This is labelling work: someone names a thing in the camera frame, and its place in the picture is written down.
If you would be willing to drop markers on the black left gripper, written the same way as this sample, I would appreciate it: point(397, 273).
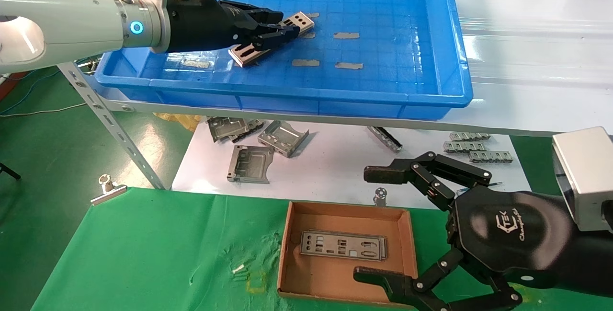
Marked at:
point(201, 23)

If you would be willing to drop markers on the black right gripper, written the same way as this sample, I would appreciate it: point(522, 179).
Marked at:
point(517, 234)

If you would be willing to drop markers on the silver metal IO shield plate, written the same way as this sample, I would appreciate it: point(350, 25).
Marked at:
point(258, 55)
point(330, 242)

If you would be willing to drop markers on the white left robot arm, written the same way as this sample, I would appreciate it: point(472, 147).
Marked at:
point(62, 14)

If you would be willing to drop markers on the shallow cardboard box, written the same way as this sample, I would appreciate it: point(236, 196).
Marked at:
point(335, 277)

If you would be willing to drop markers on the blue plastic tray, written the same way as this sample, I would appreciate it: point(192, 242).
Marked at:
point(383, 86)

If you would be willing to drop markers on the silver binder clip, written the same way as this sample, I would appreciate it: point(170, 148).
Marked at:
point(107, 195)
point(380, 196)

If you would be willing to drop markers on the grey metal connector strip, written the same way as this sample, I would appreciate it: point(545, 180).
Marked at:
point(469, 136)
point(462, 147)
point(493, 157)

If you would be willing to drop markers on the dark sheet metal piece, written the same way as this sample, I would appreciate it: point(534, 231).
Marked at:
point(254, 125)

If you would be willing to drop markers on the white paper sheet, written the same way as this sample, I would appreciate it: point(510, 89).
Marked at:
point(335, 167)

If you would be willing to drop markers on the black round stool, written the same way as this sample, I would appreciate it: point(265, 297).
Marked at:
point(91, 64)

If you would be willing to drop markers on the perforated grey shelf upright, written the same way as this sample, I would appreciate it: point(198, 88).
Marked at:
point(119, 136)

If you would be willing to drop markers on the small white paper scrap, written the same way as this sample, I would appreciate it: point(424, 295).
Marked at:
point(238, 269)

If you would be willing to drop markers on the black floor stand leg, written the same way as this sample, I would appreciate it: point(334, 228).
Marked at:
point(10, 171)

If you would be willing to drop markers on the slim metal rail part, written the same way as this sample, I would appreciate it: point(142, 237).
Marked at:
point(385, 140)

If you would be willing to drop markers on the grey sheet metal bracket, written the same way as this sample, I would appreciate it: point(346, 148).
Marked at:
point(222, 128)

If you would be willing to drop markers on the folded metal bracket part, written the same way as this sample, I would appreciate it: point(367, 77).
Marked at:
point(282, 137)

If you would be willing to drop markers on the flat grey metal frame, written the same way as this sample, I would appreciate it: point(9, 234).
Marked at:
point(251, 174)

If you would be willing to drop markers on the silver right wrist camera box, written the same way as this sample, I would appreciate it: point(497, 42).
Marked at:
point(584, 177)

